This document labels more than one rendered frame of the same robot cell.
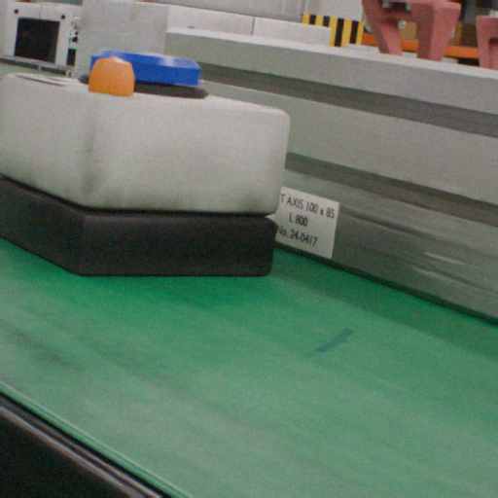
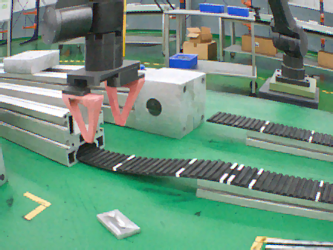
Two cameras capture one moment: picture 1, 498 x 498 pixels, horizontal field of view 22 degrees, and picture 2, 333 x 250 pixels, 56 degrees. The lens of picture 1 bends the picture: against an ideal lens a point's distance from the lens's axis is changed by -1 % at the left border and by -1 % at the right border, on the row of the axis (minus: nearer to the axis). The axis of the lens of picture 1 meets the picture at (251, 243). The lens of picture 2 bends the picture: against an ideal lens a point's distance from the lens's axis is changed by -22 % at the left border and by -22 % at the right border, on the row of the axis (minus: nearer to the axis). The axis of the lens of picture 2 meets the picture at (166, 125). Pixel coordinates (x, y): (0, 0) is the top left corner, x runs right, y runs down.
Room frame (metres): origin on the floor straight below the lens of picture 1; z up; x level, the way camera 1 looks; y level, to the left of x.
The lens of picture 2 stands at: (1.29, -0.24, 1.03)
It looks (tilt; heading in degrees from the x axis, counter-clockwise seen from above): 20 degrees down; 157
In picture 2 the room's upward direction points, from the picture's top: straight up
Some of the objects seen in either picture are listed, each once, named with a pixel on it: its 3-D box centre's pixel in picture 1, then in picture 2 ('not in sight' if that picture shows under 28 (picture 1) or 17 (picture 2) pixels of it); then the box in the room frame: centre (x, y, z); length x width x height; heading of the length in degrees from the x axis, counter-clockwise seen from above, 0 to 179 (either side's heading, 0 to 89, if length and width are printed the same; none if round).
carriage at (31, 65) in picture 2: not in sight; (29, 65); (0.31, -0.22, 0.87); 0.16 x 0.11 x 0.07; 37
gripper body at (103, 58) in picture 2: not in sight; (102, 54); (0.78, -0.11, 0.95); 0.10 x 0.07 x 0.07; 127
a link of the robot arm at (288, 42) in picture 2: not in sight; (292, 45); (0.54, 0.48, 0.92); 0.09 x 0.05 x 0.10; 112
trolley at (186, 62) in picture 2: not in sight; (209, 43); (-1.99, 1.65, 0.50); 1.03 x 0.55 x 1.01; 53
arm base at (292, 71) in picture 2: not in sight; (293, 68); (0.52, 0.50, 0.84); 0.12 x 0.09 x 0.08; 49
